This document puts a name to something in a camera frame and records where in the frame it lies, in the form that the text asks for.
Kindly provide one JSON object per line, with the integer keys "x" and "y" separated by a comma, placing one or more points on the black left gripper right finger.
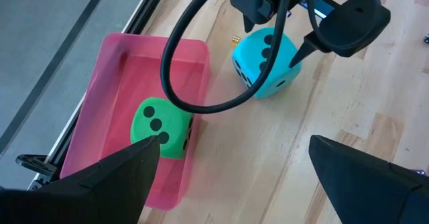
{"x": 368, "y": 190}

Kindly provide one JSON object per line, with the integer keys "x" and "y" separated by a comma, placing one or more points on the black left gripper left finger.
{"x": 100, "y": 190}

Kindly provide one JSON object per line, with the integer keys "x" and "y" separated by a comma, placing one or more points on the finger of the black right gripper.
{"x": 358, "y": 23}
{"x": 249, "y": 24}

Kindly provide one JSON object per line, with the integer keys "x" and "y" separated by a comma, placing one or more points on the large cyan foam die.
{"x": 285, "y": 63}

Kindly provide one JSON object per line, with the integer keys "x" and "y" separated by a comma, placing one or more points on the large green foam die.
{"x": 167, "y": 113}

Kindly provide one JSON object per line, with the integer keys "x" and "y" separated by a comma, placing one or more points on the small yellow translucent die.
{"x": 235, "y": 41}

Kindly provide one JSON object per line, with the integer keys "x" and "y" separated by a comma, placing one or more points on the small purple translucent die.
{"x": 420, "y": 172}

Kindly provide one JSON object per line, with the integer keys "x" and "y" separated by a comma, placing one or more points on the pink translucent plastic bin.
{"x": 110, "y": 93}

